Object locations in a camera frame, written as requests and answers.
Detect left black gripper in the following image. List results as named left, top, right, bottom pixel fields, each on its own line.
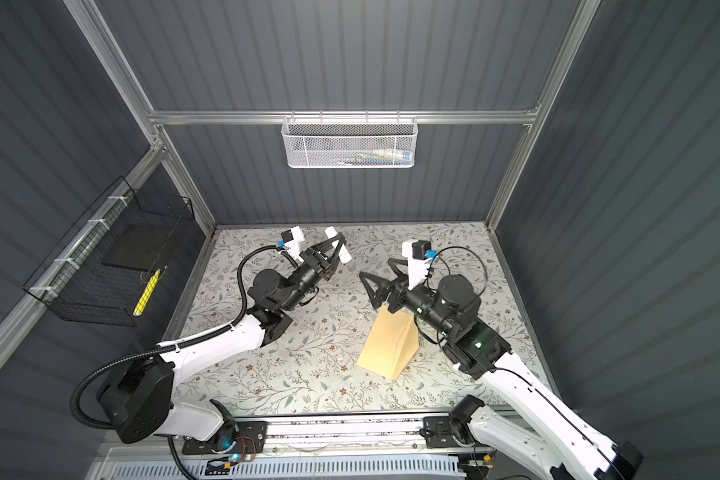
left=280, top=235, right=341, bottom=317

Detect pens in white basket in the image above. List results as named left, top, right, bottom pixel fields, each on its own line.
left=332, top=148, right=414, bottom=168

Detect white glue stick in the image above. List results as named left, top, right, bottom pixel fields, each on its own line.
left=325, top=226, right=352, bottom=264

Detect black foam pad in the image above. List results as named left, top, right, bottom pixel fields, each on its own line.
left=101, top=225, right=181, bottom=272

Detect yellow marker pen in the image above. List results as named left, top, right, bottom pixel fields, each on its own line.
left=132, top=269, right=162, bottom=317

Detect tan paper envelope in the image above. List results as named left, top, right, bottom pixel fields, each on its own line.
left=357, top=305, right=419, bottom=381

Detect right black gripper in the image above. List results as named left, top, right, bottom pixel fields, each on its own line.
left=361, top=255, right=453, bottom=339

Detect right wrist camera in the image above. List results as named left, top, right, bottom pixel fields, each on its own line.
left=401, top=240, right=436, bottom=290

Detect white vented cable tray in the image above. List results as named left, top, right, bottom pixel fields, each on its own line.
left=110, top=457, right=466, bottom=480

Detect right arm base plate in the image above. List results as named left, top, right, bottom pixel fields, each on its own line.
left=418, top=415, right=473, bottom=449

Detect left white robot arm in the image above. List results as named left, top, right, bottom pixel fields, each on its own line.
left=97, top=228, right=351, bottom=444

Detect black corrugated cable conduit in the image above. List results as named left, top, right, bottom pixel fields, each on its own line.
left=70, top=244, right=289, bottom=480

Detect black wire basket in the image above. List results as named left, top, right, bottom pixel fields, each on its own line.
left=24, top=182, right=195, bottom=327

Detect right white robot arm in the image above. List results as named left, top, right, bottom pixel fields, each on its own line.
left=359, top=270, right=643, bottom=479

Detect white wire mesh basket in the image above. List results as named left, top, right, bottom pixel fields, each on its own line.
left=281, top=117, right=419, bottom=169

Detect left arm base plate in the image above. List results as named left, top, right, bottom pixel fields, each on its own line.
left=181, top=421, right=269, bottom=456

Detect floral table mat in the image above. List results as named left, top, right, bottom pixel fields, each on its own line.
left=174, top=223, right=553, bottom=416

